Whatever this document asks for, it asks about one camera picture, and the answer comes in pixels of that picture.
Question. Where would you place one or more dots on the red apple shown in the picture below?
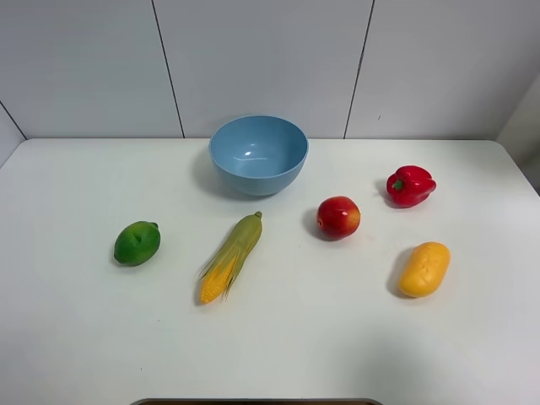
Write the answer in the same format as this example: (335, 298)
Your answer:
(338, 217)

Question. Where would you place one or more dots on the green lime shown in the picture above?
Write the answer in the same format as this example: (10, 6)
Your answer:
(137, 243)

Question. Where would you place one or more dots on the yellow mango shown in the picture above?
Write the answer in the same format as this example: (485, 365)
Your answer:
(425, 270)

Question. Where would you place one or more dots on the blue plastic bowl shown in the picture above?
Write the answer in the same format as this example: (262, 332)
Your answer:
(258, 155)

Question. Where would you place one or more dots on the corn cob with husk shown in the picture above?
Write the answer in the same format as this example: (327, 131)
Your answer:
(219, 275)

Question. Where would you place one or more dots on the red bell pepper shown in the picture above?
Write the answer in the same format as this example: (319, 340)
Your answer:
(409, 186)

